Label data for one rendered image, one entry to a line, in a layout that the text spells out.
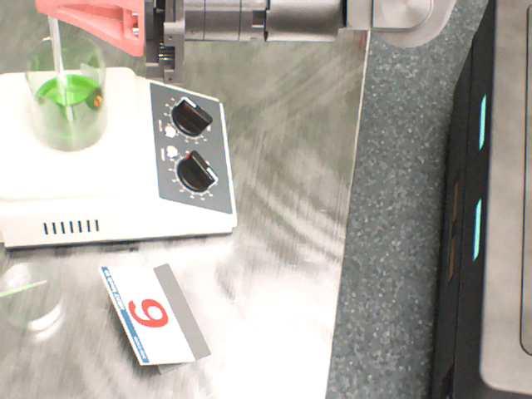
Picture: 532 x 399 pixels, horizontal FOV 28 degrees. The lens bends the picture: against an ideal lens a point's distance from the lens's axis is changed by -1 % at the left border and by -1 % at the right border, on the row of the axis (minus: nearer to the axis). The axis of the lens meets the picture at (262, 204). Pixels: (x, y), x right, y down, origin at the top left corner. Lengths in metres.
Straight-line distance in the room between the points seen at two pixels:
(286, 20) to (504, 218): 0.79
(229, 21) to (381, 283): 1.11
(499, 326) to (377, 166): 0.58
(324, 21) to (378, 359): 1.06
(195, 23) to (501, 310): 0.78
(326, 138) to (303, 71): 0.08
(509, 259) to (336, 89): 0.48
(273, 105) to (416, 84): 1.01
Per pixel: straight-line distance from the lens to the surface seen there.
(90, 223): 0.90
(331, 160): 0.99
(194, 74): 1.03
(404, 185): 1.88
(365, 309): 1.76
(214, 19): 0.72
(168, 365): 0.89
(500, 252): 1.44
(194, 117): 0.93
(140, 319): 0.87
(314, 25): 0.73
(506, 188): 1.49
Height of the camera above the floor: 1.58
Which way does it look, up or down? 60 degrees down
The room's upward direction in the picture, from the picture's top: 9 degrees clockwise
